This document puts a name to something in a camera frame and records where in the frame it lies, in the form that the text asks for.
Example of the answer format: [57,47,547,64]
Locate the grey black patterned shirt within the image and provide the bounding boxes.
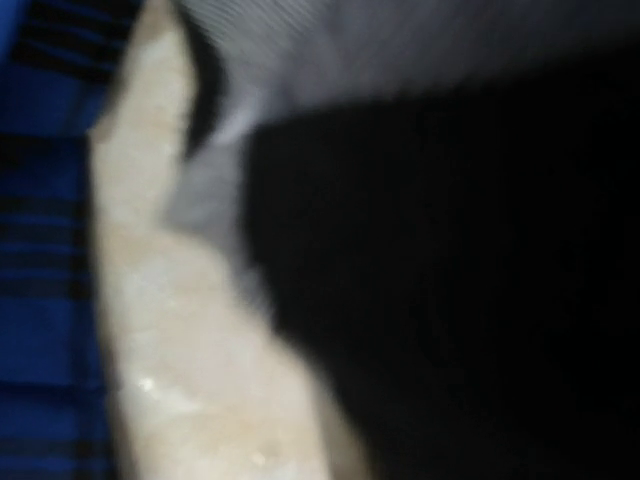
[167,1,639,479]

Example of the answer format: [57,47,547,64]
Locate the blue plaid long sleeve shirt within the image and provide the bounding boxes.
[1,1,140,479]

